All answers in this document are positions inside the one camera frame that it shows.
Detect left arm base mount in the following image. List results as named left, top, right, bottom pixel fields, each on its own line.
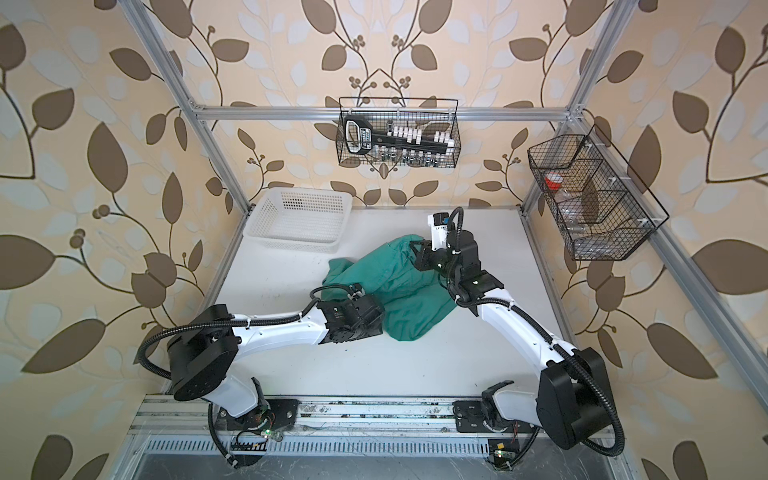
left=226, top=398, right=300, bottom=454

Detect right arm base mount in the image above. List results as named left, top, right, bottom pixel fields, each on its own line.
left=452, top=398, right=532, bottom=471

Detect white plastic mesh basket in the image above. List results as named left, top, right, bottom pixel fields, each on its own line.
left=243, top=187, right=353, bottom=253

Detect green trousers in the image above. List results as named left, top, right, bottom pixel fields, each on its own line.
left=323, top=235, right=456, bottom=342

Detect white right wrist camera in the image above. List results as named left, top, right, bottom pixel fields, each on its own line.
left=427, top=212, right=450, bottom=251

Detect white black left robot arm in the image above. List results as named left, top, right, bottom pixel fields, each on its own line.
left=136, top=284, right=385, bottom=418

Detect black wire basket centre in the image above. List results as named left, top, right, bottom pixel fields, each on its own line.
left=335, top=95, right=461, bottom=169

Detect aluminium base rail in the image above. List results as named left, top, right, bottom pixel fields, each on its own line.
left=125, top=392, right=625, bottom=460

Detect black wire basket right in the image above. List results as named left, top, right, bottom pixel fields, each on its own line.
left=527, top=126, right=669, bottom=261

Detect black wire basket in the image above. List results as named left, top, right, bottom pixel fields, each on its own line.
left=527, top=126, right=669, bottom=261
left=335, top=95, right=461, bottom=169

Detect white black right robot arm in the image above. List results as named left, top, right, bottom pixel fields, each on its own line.
left=410, top=207, right=626, bottom=457

